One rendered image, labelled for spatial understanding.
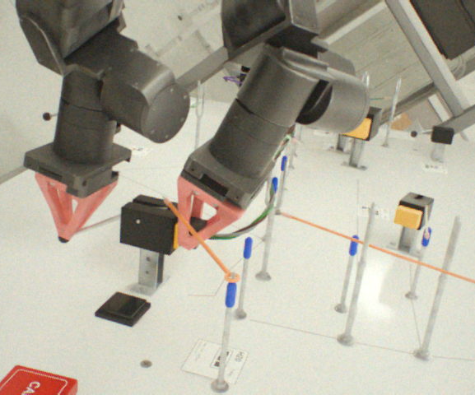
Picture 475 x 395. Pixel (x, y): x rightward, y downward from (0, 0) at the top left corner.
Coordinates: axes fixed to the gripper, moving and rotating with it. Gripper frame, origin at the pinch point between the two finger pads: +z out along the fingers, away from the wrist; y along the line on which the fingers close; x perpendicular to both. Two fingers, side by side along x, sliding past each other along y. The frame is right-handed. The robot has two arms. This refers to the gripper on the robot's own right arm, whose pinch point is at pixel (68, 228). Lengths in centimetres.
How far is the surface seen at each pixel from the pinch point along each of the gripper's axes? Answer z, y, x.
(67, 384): -1.9, -20.4, -13.8
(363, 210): -0.3, 35.5, -27.6
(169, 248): -3.9, -1.8, -12.1
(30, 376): -1.4, -20.9, -11.0
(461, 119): -6, 99, -40
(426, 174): -1, 61, -35
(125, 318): 1.5, -7.4, -11.7
